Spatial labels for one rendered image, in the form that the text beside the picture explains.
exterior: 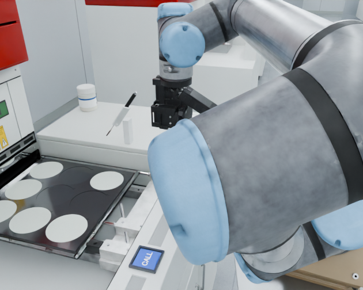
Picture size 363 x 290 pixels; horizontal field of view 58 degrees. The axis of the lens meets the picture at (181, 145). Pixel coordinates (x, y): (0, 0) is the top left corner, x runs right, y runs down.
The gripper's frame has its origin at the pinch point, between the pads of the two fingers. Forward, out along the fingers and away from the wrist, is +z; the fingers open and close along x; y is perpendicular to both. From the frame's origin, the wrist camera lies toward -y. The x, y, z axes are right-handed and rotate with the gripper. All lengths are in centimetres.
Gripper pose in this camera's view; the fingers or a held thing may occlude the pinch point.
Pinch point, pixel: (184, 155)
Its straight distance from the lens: 82.4
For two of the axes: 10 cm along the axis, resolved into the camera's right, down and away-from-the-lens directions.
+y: -9.5, -1.4, 2.6
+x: -3.0, 4.6, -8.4
